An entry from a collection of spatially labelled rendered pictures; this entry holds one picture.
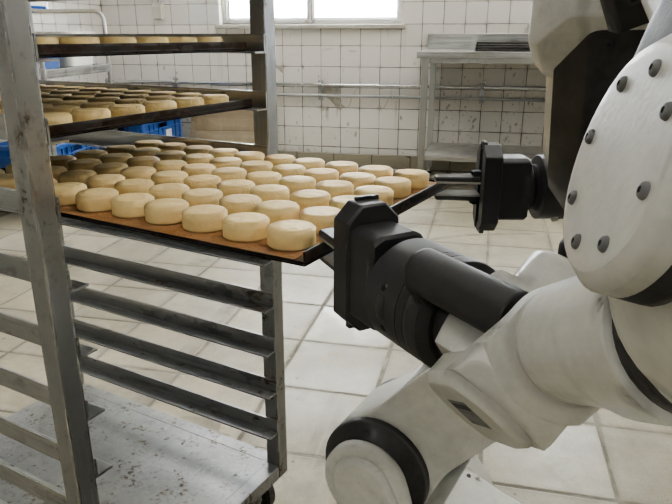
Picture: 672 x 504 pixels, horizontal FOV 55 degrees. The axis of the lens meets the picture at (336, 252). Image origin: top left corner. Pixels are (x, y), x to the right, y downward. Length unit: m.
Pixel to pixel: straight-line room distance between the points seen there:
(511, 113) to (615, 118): 4.69
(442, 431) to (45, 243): 0.51
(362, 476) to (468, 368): 0.47
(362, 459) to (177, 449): 0.70
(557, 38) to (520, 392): 0.31
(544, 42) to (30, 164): 0.54
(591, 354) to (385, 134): 4.75
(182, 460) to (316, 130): 3.94
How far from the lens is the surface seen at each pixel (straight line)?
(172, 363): 1.41
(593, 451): 1.78
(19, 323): 0.96
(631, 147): 0.20
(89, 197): 0.82
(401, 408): 0.80
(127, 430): 1.54
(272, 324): 1.21
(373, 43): 4.95
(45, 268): 0.82
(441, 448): 0.81
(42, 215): 0.80
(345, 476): 0.83
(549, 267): 0.44
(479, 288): 0.40
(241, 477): 1.35
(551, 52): 0.59
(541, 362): 0.32
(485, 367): 0.36
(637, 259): 0.18
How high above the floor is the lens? 0.97
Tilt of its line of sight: 19 degrees down
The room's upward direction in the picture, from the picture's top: straight up
